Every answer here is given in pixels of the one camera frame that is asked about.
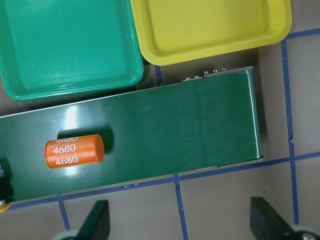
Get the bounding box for green conveyor belt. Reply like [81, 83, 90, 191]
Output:
[0, 67, 263, 202]

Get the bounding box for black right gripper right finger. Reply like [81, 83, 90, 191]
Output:
[250, 197, 293, 240]

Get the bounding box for green plastic tray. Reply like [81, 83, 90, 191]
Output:
[0, 0, 144, 101]

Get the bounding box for orange cylinder with 4680 print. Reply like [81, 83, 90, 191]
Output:
[44, 134, 105, 169]

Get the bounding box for yellow plastic tray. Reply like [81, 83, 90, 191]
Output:
[130, 0, 292, 66]

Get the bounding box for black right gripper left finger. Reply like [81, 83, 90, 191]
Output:
[76, 200, 110, 240]

